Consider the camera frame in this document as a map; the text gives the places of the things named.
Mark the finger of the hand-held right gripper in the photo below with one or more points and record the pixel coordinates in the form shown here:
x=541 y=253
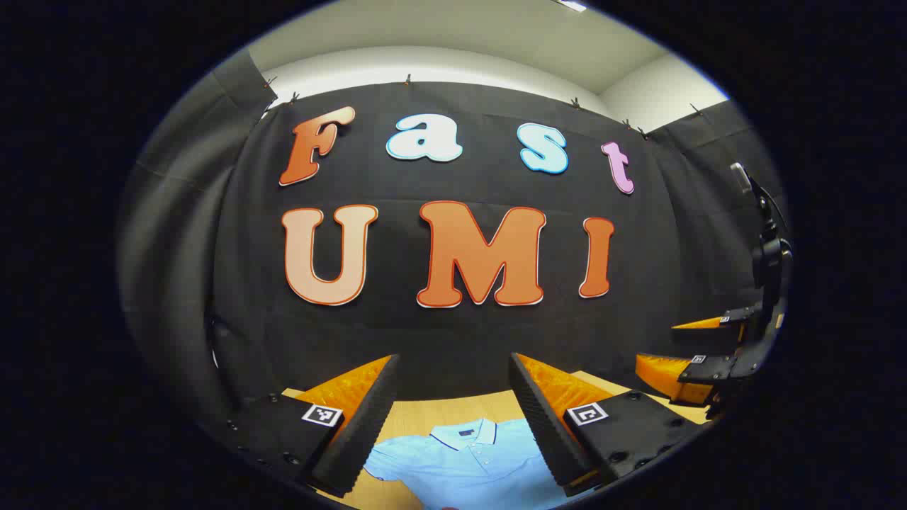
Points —
x=666 y=375
x=708 y=331

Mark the ceiling light panel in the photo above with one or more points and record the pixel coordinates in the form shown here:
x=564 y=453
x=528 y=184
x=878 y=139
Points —
x=571 y=5

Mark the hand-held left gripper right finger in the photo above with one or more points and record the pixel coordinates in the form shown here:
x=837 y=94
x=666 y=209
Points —
x=542 y=418

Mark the light blue T-shirt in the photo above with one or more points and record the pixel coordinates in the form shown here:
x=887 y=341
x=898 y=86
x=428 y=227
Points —
x=468 y=467

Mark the black backdrop cloth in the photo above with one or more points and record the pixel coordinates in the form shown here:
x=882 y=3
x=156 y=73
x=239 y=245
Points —
x=453 y=333

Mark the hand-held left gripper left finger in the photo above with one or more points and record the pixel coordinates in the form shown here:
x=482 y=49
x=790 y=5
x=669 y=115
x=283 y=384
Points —
x=368 y=418

